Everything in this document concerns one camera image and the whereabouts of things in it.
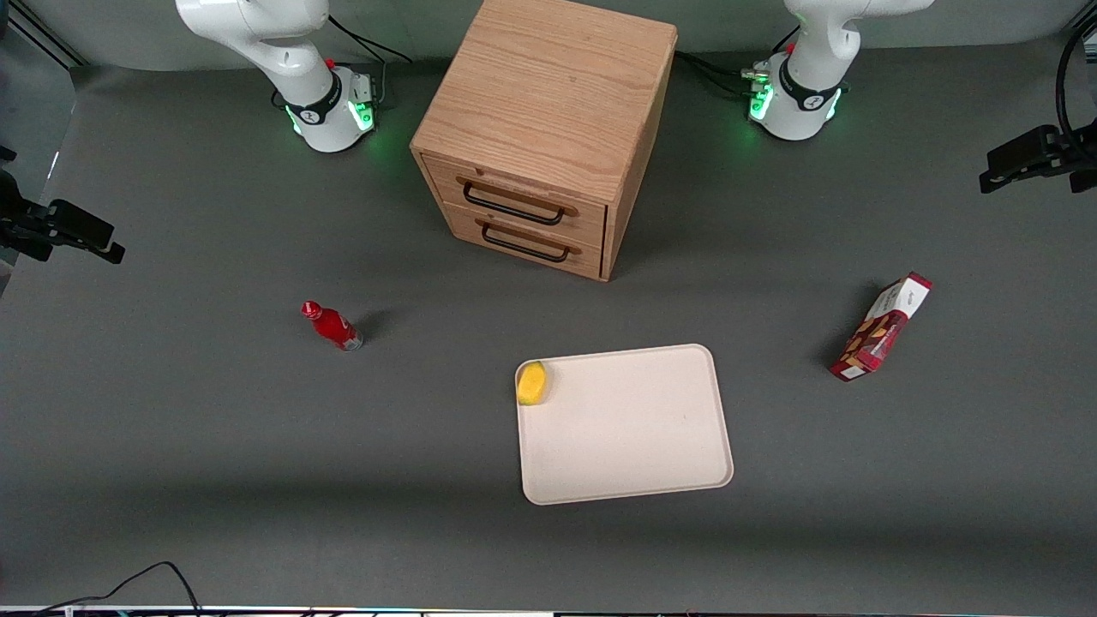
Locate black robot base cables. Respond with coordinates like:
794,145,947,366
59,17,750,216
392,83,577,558
327,15,413,107
674,26,800,99

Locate yellow lemon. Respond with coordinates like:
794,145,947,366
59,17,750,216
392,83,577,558
517,361,549,406

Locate beige plastic tray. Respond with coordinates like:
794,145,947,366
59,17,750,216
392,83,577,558
514,344,735,506

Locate red cookie box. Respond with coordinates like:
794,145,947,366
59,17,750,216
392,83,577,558
829,272,933,383

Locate black cable loop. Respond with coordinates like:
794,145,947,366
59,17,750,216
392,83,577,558
1055,17,1097,142

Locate wooden drawer with black handle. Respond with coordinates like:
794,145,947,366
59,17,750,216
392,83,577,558
423,155,608,250
442,202,604,279

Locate wooden two-drawer cabinet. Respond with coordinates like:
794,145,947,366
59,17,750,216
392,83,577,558
410,0,679,283

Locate red soda bottle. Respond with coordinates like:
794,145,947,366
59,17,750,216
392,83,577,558
301,300,364,352

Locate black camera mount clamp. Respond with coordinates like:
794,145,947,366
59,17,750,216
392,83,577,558
0,147,126,265
980,119,1097,195

